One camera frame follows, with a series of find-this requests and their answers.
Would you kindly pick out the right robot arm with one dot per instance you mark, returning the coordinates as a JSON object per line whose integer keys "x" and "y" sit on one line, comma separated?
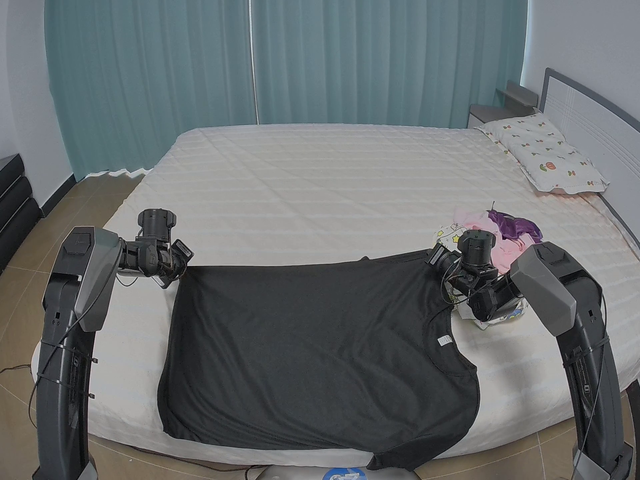
{"x": 545, "y": 288}

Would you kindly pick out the grey bedside table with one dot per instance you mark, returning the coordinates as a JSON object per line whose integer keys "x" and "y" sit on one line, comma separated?
{"x": 492, "y": 113}

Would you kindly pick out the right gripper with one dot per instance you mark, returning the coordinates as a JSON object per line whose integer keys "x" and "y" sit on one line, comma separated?
{"x": 445, "y": 263}

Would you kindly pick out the black chest of drawers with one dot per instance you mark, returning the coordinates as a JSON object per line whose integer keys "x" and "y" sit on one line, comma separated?
{"x": 12, "y": 203}

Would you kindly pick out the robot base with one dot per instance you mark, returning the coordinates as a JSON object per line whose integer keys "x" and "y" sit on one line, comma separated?
{"x": 300, "y": 474}

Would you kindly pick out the white printed garment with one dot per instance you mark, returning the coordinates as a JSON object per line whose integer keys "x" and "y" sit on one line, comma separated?
{"x": 447, "y": 235}

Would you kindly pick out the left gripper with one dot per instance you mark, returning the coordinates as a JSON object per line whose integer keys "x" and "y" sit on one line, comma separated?
{"x": 175, "y": 260}

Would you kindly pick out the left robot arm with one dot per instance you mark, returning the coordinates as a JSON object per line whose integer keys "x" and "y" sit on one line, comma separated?
{"x": 85, "y": 278}

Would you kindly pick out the white printed pillow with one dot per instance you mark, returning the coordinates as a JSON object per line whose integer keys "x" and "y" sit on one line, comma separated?
{"x": 545, "y": 153}

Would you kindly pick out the bed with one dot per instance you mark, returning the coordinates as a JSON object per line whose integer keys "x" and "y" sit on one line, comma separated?
{"x": 300, "y": 193}

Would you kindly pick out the purple garment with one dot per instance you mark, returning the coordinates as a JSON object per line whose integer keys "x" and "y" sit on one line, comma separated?
{"x": 515, "y": 225}

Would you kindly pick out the black T-shirt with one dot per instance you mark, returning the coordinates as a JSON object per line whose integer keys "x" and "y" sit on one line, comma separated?
{"x": 310, "y": 358}

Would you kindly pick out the pink garment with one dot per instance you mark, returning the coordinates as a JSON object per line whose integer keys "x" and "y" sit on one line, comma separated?
{"x": 507, "y": 253}

